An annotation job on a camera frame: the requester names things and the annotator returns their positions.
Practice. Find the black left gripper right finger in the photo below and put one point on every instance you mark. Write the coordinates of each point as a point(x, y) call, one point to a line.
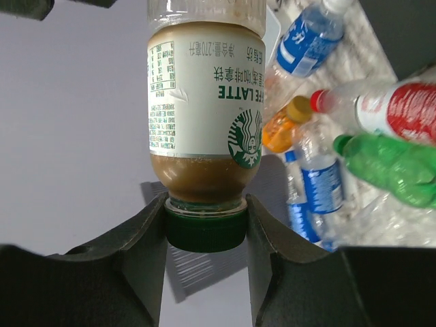
point(293, 282)

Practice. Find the red label clear bottle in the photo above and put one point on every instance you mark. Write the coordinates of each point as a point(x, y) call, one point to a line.
point(403, 110)

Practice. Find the Starbucks latte bottle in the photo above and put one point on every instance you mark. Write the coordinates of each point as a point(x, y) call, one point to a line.
point(205, 66)

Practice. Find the small orange juice bottle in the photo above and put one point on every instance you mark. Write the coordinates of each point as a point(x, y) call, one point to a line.
point(276, 134)

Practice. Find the Pepsi bottle near left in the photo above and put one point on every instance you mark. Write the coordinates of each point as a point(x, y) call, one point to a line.
point(315, 188)

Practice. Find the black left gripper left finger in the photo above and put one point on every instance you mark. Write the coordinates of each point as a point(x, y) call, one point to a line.
point(115, 279)

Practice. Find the blue label water bottle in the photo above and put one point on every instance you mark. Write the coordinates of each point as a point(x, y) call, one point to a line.
point(308, 42)

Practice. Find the green plastic bottle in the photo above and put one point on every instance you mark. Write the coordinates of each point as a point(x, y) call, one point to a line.
point(404, 169)

